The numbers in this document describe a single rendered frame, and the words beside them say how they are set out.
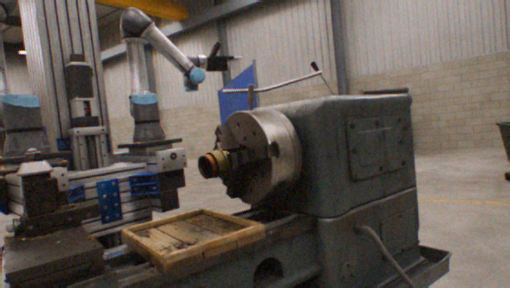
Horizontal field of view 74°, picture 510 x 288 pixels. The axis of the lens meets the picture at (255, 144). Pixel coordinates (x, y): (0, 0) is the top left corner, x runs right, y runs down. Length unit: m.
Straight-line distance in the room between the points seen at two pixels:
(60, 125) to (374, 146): 1.31
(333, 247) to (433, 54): 10.12
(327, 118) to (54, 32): 1.23
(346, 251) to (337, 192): 0.21
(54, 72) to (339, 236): 1.34
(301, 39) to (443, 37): 4.44
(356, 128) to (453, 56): 9.84
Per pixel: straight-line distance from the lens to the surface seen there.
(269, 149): 1.02
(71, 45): 1.80
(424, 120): 10.98
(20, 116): 1.48
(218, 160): 1.04
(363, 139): 1.25
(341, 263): 1.22
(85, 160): 1.63
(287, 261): 1.11
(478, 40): 10.98
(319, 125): 1.09
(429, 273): 1.50
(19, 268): 0.78
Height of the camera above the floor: 1.18
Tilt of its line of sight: 3 degrees down
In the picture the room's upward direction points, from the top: 6 degrees counter-clockwise
